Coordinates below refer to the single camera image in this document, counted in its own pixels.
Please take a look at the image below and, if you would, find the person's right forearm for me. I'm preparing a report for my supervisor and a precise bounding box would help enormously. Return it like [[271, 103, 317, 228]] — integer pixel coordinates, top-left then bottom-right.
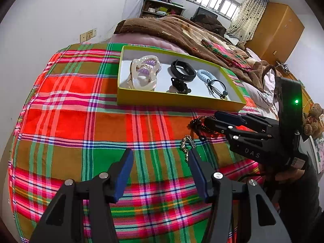
[[263, 167, 323, 243]]

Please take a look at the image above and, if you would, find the black wristband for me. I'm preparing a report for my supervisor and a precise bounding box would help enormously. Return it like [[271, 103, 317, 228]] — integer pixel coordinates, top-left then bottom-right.
[[170, 59, 197, 81]]

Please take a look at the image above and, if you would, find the brown blanket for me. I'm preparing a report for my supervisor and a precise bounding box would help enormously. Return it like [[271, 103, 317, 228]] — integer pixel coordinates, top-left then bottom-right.
[[113, 15, 276, 92]]

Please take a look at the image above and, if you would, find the yellow-green cardboard box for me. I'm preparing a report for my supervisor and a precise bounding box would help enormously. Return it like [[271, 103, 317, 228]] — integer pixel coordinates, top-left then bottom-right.
[[117, 46, 247, 112]]

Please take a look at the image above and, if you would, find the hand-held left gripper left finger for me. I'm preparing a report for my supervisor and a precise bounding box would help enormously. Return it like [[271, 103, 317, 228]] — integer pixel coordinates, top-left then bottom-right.
[[30, 148, 134, 243]]

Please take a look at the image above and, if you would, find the dark brown coat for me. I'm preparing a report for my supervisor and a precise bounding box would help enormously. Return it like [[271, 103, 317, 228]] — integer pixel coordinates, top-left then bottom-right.
[[190, 14, 227, 37]]

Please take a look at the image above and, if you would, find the light blue spiral hair tie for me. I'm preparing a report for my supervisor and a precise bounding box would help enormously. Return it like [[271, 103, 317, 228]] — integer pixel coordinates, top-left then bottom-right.
[[197, 69, 220, 84]]

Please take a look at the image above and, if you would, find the brown teddy bear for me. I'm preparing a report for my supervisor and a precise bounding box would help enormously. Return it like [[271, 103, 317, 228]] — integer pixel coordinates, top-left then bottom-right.
[[302, 103, 324, 135]]

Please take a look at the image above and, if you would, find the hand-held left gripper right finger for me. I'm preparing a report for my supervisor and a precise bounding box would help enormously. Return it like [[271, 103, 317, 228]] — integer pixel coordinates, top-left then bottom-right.
[[188, 148, 293, 243]]

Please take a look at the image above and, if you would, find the purple spiral hair tie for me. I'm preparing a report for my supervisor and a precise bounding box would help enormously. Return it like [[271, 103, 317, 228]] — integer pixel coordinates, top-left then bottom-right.
[[138, 59, 157, 78]]

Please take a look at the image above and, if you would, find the black elastic hair tie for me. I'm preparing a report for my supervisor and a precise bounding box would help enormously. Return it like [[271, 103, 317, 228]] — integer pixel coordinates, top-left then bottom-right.
[[206, 78, 228, 100]]

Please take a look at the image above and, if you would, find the bear hair tie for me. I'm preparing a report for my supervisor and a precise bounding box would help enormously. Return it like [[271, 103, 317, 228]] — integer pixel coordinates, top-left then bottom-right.
[[167, 77, 191, 94]]

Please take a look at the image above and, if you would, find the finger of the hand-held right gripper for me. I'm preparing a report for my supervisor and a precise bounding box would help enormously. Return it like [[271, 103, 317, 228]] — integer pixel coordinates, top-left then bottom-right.
[[215, 111, 278, 132], [204, 116, 274, 142]]

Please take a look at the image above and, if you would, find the pink bed sheet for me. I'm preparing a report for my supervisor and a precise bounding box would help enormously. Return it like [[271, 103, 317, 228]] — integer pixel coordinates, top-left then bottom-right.
[[106, 34, 188, 55]]

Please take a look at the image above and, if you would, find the white quilt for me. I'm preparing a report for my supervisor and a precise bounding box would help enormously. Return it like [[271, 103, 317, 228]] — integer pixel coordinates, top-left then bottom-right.
[[243, 48, 281, 112]]

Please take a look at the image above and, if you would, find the gold chain hair clip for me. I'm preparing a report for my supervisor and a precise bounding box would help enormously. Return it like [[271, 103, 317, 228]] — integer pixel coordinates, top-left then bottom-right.
[[180, 135, 200, 162]]

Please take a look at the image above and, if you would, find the plaid bed sheet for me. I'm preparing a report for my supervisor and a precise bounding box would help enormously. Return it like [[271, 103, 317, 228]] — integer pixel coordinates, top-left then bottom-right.
[[7, 42, 279, 243]]

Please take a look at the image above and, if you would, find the barred window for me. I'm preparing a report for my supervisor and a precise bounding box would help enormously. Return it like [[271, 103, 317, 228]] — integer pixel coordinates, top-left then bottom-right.
[[186, 0, 241, 21]]

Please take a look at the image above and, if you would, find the wooden bed frame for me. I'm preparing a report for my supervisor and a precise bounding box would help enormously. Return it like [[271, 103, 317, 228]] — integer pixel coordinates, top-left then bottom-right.
[[277, 61, 315, 107]]

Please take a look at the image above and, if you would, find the wall outlet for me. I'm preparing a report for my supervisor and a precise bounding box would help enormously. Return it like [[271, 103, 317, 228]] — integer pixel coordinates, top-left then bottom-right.
[[80, 28, 97, 43]]

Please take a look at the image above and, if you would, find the person's right hand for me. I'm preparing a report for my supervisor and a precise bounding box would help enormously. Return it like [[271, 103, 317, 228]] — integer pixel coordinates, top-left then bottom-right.
[[275, 167, 305, 183]]

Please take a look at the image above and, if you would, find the black television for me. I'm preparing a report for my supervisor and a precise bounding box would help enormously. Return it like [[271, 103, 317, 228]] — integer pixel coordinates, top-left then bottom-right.
[[194, 7, 218, 22]]

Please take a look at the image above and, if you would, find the wooden wardrobe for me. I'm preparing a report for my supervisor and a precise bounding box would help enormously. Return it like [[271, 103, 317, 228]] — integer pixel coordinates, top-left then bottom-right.
[[244, 2, 305, 66]]

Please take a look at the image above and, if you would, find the dotted curtain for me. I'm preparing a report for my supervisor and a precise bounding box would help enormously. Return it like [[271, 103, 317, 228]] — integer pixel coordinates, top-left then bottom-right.
[[226, 0, 269, 47]]

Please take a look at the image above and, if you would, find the dark bead bracelet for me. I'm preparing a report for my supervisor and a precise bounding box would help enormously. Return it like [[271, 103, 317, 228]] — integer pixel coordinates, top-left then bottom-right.
[[189, 116, 221, 135]]

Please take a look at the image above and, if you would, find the wooden shelf unit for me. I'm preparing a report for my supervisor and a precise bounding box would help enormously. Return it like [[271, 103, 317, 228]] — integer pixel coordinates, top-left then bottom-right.
[[140, 0, 186, 19]]

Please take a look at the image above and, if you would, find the folded plaid cloth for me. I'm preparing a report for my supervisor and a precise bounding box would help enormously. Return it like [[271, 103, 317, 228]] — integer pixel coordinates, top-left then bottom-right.
[[201, 39, 252, 69]]

